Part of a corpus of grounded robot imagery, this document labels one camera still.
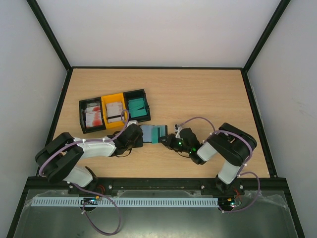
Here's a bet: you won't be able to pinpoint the yellow middle card bin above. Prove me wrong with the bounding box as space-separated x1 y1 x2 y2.
101 93 126 129

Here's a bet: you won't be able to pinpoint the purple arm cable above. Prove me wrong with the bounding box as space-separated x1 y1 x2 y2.
177 116 261 214
39 109 131 235

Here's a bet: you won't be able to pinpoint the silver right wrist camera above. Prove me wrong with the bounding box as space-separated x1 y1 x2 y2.
174 124 183 139

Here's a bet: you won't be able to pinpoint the red and white cards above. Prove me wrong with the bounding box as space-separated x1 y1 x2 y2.
84 102 103 128

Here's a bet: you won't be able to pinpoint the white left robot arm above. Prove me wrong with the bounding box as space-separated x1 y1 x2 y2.
35 124 143 187

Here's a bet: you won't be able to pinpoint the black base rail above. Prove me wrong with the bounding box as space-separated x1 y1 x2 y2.
23 177 290 197

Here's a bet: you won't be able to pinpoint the white striped cards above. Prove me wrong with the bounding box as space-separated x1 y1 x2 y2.
106 102 123 123

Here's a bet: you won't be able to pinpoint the black card bin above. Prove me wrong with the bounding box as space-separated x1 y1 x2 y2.
79 97 106 134
123 89 151 122

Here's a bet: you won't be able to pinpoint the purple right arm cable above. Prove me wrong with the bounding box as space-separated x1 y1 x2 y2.
177 116 261 214

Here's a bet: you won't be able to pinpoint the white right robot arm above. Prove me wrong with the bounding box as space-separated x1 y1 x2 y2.
159 123 257 194

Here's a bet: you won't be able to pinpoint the black left card bin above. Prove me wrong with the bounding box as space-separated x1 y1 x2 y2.
79 97 106 134

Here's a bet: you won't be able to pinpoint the black leather card holder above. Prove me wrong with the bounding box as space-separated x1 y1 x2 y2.
140 125 167 144

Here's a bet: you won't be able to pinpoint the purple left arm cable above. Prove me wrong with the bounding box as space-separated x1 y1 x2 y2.
39 109 131 235

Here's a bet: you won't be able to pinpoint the teal card stack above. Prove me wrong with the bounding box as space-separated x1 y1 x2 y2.
128 98 147 118

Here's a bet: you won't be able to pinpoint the black enclosure frame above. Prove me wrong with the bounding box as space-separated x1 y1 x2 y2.
4 0 307 238

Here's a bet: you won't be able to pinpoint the black right card bin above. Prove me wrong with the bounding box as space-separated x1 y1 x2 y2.
123 89 151 122

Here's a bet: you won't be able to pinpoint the grey slotted cable duct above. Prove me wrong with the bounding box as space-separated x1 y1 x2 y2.
31 197 218 208

